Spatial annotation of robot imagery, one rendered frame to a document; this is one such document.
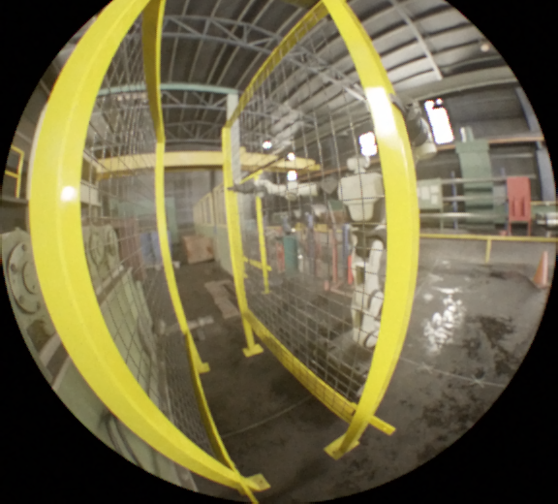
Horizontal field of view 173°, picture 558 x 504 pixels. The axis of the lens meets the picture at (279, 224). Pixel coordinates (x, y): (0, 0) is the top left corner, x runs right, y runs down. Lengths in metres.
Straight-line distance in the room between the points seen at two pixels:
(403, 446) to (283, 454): 0.65
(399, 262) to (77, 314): 0.44
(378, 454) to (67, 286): 1.34
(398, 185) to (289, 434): 1.31
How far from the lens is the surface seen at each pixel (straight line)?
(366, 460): 1.29
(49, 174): 0.22
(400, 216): 0.34
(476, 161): 9.66
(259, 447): 1.31
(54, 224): 0.21
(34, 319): 0.75
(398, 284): 0.37
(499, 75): 10.96
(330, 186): 1.16
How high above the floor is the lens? 1.24
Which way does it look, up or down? 4 degrees down
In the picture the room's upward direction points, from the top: 5 degrees counter-clockwise
